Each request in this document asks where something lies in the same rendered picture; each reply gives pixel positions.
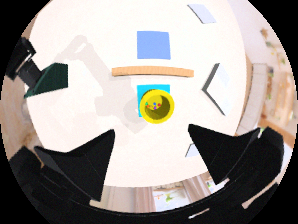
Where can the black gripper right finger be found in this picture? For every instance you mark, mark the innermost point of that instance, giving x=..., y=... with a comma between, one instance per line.
x=220, y=152

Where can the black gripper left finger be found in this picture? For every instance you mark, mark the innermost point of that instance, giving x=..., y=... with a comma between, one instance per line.
x=84, y=166

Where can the tan wooden flat bar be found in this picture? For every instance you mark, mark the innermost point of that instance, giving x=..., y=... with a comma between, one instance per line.
x=152, y=70

